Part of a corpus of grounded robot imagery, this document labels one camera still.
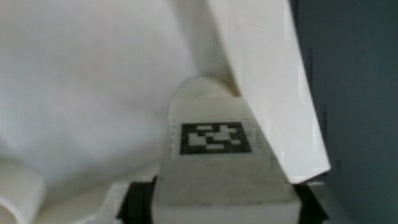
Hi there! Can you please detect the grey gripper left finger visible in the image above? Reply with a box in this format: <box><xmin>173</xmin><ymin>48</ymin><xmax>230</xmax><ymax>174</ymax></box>
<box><xmin>95</xmin><ymin>180</ymin><xmax>157</xmax><ymax>224</ymax></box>

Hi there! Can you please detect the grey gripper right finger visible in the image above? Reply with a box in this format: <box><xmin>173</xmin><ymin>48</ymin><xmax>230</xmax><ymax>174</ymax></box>
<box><xmin>294</xmin><ymin>181</ymin><xmax>345</xmax><ymax>224</ymax></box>

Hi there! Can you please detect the white table leg front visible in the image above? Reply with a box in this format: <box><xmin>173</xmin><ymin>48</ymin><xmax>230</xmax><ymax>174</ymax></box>
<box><xmin>152</xmin><ymin>77</ymin><xmax>301</xmax><ymax>224</ymax></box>

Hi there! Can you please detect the white square table top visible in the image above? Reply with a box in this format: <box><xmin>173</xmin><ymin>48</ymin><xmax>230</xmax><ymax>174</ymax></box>
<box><xmin>0</xmin><ymin>0</ymin><xmax>331</xmax><ymax>224</ymax></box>

